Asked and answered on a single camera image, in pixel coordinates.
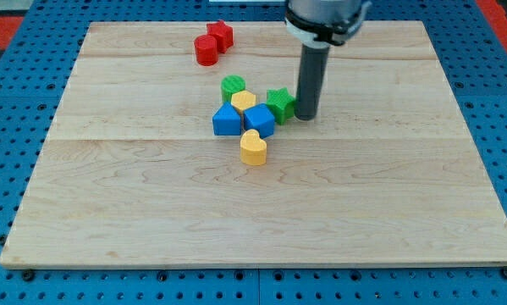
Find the light wooden board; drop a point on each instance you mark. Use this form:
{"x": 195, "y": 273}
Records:
{"x": 131, "y": 175}

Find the blue pentagon block right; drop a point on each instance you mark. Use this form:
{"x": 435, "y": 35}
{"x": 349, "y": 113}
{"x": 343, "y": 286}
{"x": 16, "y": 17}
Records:
{"x": 260, "y": 118}

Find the green cylinder block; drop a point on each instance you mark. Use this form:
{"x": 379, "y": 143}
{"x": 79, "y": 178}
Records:
{"x": 231, "y": 84}

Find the red star block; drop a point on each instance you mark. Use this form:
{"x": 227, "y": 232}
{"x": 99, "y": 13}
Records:
{"x": 223, "y": 33}

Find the red cylinder block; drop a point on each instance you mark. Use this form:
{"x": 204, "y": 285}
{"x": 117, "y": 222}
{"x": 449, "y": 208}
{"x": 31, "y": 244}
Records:
{"x": 206, "y": 50}

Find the yellow hexagon block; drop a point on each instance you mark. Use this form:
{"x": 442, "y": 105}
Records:
{"x": 242, "y": 100}

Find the blue house-shaped block left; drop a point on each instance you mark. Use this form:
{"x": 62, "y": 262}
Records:
{"x": 226, "y": 121}

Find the yellow heart block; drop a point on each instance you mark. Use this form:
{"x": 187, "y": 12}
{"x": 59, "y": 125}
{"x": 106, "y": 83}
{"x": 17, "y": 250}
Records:
{"x": 253, "y": 149}

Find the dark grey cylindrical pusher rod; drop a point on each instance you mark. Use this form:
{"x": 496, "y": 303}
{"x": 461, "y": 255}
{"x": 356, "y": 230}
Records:
{"x": 313, "y": 63}

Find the green star block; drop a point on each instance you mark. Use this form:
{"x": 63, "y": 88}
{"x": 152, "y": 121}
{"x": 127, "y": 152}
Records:
{"x": 281, "y": 104}

